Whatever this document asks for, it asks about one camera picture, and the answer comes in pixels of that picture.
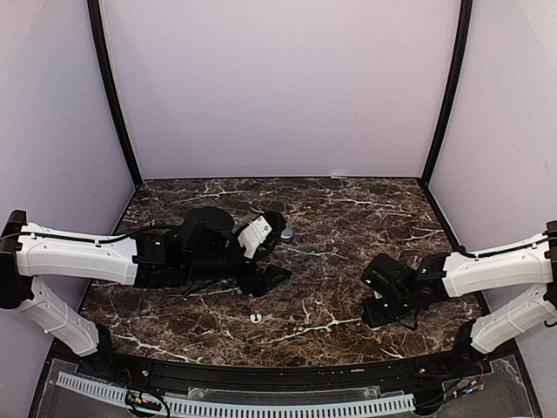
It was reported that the white earbud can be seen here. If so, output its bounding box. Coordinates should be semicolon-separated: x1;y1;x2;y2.
250;313;263;324

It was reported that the left black frame post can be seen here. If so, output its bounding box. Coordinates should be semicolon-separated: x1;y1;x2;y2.
87;0;143;189

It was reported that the black frame post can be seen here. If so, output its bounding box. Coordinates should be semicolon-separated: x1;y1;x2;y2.
87;0;143;189
419;0;473;190

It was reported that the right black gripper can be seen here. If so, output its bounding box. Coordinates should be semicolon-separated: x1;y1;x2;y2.
362;291;415;328

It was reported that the black front rail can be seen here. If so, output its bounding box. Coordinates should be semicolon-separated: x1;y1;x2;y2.
51;339;493;395

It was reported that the purple grey earbud case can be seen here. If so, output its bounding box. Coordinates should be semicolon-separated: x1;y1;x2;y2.
280;228;295;242

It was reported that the white slotted cable duct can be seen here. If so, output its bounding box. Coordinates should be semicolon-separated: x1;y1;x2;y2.
56;372;415;417

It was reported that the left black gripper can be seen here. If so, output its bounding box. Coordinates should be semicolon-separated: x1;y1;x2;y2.
185;232;292;297

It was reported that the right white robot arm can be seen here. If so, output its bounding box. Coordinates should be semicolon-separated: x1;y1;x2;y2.
361;221;556;378

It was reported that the right black frame post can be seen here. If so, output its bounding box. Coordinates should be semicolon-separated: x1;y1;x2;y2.
419;0;473;190

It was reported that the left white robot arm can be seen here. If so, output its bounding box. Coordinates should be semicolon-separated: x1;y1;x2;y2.
1;206;292;380

